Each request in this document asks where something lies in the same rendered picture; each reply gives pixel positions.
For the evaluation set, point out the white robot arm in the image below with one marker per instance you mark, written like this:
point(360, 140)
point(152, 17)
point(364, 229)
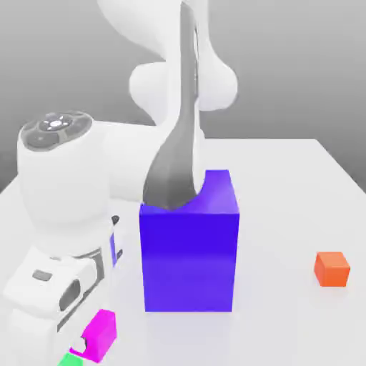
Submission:
point(65, 183)

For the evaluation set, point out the large blue box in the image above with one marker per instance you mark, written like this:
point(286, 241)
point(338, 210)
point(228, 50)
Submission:
point(188, 257)

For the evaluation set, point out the small green cube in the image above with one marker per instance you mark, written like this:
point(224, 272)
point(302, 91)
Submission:
point(70, 360)

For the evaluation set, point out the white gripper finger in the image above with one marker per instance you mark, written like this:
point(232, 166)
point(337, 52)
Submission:
point(79, 344)

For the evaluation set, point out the small orange cube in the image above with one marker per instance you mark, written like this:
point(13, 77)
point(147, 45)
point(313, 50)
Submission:
point(331, 270)

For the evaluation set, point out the small magenta cube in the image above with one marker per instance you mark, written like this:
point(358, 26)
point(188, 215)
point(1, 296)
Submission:
point(100, 334)

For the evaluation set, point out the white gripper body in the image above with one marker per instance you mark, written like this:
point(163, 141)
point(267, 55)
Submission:
point(37, 340)

